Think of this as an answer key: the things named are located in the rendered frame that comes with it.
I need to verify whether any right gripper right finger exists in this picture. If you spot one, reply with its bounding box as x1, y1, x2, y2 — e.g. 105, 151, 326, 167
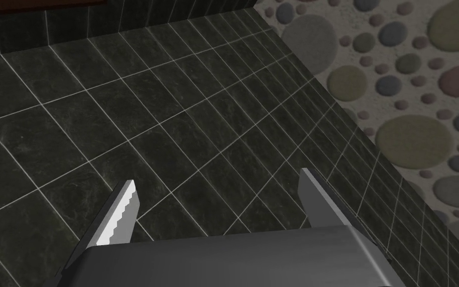
297, 167, 373, 242

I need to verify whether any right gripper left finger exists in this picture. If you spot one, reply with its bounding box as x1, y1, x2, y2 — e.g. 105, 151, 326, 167
65, 179, 140, 269

